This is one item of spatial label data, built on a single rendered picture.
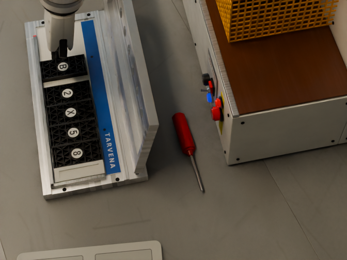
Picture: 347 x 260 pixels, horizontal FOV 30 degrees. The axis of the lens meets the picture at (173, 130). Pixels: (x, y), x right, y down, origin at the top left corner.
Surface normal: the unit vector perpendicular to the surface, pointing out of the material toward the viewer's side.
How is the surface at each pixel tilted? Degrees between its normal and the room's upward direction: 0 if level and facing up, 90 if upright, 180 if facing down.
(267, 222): 0
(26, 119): 0
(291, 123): 90
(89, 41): 0
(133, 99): 76
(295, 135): 90
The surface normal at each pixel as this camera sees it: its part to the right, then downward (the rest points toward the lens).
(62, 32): 0.26, 0.78
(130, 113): 0.21, -0.53
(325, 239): -0.03, -0.50
